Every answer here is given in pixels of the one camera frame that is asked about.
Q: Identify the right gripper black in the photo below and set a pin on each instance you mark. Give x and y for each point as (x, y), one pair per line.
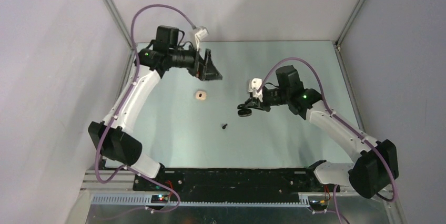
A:
(255, 103)

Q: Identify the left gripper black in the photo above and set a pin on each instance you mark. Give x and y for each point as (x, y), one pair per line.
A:
(204, 69)

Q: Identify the black earbud charging case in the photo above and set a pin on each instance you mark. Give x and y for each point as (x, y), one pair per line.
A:
(244, 110)

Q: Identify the beige earbud charging case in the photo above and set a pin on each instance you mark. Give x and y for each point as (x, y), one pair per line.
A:
(201, 95)

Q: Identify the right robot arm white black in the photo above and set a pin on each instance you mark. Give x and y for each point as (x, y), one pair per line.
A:
(374, 163)

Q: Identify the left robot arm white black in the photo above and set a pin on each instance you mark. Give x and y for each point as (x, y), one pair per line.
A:
(112, 137)

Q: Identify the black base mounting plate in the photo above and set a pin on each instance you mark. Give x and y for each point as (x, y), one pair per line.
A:
(242, 195)

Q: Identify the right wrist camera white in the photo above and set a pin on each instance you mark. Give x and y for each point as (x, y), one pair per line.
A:
(255, 89)

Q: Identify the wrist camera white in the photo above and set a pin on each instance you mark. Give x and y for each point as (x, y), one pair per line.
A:
(255, 89)
(197, 35)

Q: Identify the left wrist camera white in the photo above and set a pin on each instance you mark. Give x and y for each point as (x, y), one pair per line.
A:
(197, 35)

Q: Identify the left corner aluminium post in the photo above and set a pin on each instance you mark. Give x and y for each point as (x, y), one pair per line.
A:
(118, 20)

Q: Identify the corner aluminium post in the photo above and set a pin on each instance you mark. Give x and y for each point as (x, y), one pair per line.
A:
(350, 21)
(118, 20)

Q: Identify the aluminium frame rail front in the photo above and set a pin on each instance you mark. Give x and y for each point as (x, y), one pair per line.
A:
(104, 180)

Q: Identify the white cable duct strip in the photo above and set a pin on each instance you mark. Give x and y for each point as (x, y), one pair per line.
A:
(154, 200)

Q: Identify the right corner aluminium post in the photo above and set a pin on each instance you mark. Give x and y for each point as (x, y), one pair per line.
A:
(350, 21)

